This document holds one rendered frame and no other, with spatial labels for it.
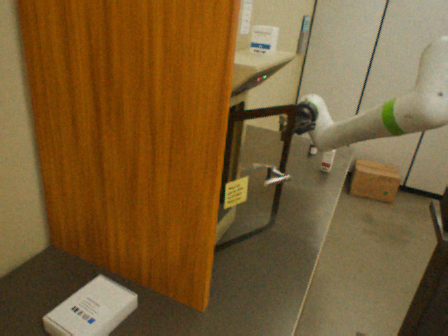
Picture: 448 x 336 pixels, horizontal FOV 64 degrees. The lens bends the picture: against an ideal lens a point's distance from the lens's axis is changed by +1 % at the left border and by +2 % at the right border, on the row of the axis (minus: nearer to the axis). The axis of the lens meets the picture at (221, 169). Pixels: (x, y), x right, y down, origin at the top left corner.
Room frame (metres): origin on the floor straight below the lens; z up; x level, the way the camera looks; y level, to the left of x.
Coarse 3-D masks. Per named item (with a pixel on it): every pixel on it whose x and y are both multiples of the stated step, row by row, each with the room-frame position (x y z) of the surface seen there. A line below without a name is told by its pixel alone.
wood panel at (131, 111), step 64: (64, 0) 0.75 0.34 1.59; (128, 0) 0.70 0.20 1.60; (192, 0) 0.65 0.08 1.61; (64, 64) 0.76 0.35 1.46; (128, 64) 0.70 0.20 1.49; (192, 64) 0.64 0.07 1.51; (64, 128) 0.77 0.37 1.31; (128, 128) 0.70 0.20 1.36; (192, 128) 0.64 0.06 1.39; (64, 192) 0.78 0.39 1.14; (128, 192) 0.70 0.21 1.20; (192, 192) 0.64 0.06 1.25; (128, 256) 0.70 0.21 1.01; (192, 256) 0.63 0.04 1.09
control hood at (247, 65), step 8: (240, 56) 0.80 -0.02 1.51; (248, 56) 0.82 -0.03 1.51; (256, 56) 0.83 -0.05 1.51; (264, 56) 0.85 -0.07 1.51; (272, 56) 0.86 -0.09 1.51; (280, 56) 0.87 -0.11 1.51; (288, 56) 0.91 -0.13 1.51; (240, 64) 0.70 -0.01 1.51; (248, 64) 0.71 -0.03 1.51; (256, 64) 0.72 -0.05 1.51; (264, 64) 0.74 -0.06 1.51; (272, 64) 0.78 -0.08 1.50; (280, 64) 0.88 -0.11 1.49; (240, 72) 0.70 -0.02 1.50; (248, 72) 0.69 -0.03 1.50; (256, 72) 0.70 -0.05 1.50; (264, 72) 0.79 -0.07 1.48; (272, 72) 0.93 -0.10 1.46; (232, 80) 0.70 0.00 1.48; (240, 80) 0.69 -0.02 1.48; (248, 80) 0.72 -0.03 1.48; (264, 80) 0.97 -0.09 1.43; (232, 88) 0.70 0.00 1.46
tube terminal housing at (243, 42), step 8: (256, 0) 0.98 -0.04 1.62; (240, 8) 0.89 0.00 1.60; (256, 8) 0.99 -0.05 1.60; (240, 16) 0.89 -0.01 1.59; (256, 16) 1.00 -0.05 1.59; (240, 24) 0.90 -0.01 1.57; (256, 24) 1.00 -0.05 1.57; (240, 40) 0.91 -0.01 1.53; (248, 40) 0.96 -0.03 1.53; (240, 48) 0.92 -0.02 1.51; (248, 48) 0.97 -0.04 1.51; (240, 96) 0.95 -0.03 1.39; (248, 96) 1.01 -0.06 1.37; (232, 104) 0.91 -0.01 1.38; (240, 104) 1.03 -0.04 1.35
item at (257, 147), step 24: (240, 120) 0.80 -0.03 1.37; (264, 120) 0.85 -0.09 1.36; (288, 120) 0.91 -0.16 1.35; (240, 144) 0.80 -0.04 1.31; (264, 144) 0.86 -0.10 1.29; (288, 144) 0.92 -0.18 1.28; (240, 168) 0.81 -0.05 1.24; (264, 168) 0.87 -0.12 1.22; (264, 192) 0.88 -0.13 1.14; (240, 216) 0.83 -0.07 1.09; (264, 216) 0.89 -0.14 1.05; (216, 240) 0.77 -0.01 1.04; (240, 240) 0.83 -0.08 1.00
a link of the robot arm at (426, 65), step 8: (440, 40) 1.09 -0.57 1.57; (432, 48) 1.08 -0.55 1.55; (440, 48) 1.06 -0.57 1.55; (424, 56) 1.09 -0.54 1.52; (432, 56) 1.06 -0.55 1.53; (440, 56) 1.04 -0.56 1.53; (424, 64) 1.07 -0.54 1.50; (432, 64) 1.04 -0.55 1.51; (440, 64) 1.03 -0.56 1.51; (424, 72) 1.04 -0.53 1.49; (432, 72) 1.02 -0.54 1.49; (440, 72) 1.01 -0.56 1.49; (416, 80) 1.06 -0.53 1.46
